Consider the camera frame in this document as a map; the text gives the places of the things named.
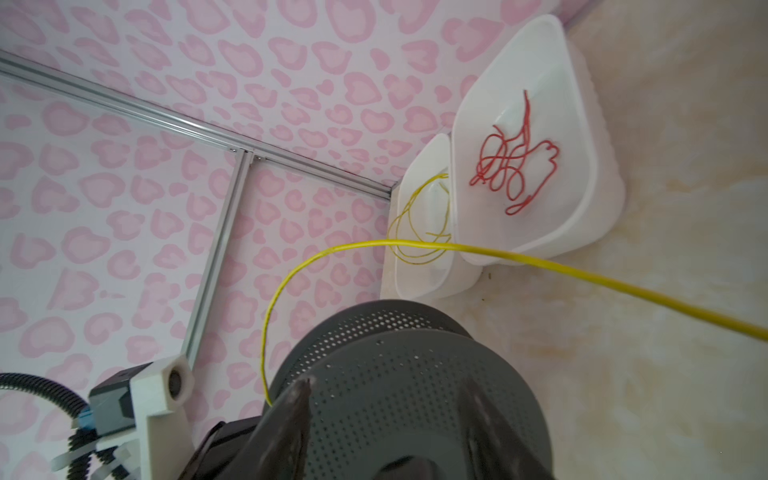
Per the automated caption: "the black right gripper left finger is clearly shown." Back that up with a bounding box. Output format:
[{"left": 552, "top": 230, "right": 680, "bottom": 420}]
[{"left": 230, "top": 379, "right": 312, "bottom": 479}]

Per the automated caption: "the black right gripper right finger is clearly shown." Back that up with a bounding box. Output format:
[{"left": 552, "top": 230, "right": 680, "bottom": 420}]
[{"left": 457, "top": 379, "right": 554, "bottom": 480}]

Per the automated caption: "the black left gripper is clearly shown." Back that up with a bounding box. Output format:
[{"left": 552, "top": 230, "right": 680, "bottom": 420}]
[{"left": 179, "top": 416, "right": 261, "bottom": 480}]

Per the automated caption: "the dark grey cable spool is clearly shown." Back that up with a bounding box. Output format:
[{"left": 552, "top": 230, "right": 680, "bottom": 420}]
[{"left": 269, "top": 300, "right": 554, "bottom": 479}]

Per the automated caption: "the yellow cable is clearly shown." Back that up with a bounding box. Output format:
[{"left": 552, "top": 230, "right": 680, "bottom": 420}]
[
  {"left": 259, "top": 238, "right": 768, "bottom": 408},
  {"left": 386, "top": 172, "right": 454, "bottom": 266}
]

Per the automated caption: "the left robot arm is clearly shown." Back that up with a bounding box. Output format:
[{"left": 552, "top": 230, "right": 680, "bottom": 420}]
[{"left": 1, "top": 357, "right": 260, "bottom": 479}]

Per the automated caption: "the white plastic tray left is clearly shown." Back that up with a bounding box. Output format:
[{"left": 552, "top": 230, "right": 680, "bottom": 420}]
[{"left": 387, "top": 134, "right": 481, "bottom": 301}]

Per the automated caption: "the white plastic tray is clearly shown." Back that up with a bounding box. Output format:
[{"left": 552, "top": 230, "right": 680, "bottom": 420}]
[
  {"left": 387, "top": 134, "right": 481, "bottom": 301},
  {"left": 449, "top": 15, "right": 625, "bottom": 258}
]

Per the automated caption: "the white plastic tray right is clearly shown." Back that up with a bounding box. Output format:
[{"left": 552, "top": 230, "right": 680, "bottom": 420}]
[{"left": 449, "top": 15, "right": 625, "bottom": 258}]

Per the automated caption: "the aluminium frame diagonal bar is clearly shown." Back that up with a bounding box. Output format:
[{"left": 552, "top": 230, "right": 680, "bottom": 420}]
[{"left": 182, "top": 149, "right": 254, "bottom": 370}]

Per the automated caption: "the yellow cable in tray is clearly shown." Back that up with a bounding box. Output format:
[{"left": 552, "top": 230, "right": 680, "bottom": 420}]
[{"left": 386, "top": 172, "right": 454, "bottom": 266}]

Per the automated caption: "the red cable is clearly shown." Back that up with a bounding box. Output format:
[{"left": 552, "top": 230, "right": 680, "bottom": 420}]
[{"left": 469, "top": 89, "right": 561, "bottom": 217}]

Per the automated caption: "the aluminium frame left post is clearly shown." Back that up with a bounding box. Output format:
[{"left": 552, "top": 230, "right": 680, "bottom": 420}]
[{"left": 1, "top": 51, "right": 392, "bottom": 200}]

